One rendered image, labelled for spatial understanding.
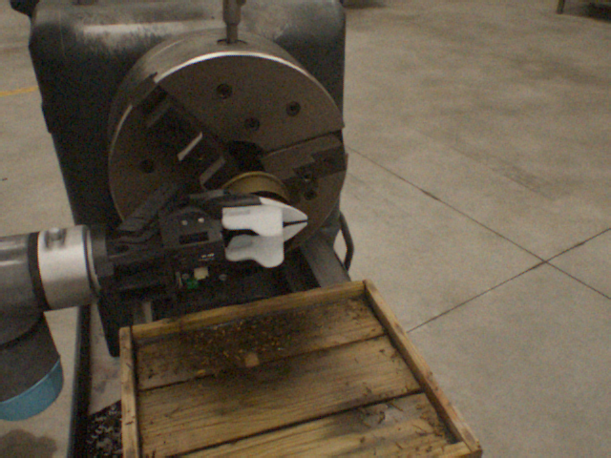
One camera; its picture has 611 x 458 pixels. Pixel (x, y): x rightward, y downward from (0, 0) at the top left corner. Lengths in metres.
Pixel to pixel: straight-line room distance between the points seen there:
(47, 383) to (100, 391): 0.59
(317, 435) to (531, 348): 1.55
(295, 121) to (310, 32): 0.19
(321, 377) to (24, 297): 0.36
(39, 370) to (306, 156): 0.38
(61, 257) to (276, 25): 0.48
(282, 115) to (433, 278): 1.71
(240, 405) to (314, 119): 0.36
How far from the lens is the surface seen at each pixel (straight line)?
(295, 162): 0.68
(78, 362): 1.21
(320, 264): 0.91
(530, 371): 2.05
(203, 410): 0.69
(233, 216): 0.56
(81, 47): 0.82
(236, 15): 0.70
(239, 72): 0.68
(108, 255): 0.54
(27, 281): 0.54
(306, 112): 0.72
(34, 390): 0.63
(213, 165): 0.64
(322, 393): 0.69
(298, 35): 0.85
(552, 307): 2.34
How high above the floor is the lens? 1.41
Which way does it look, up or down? 33 degrees down
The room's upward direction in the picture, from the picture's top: straight up
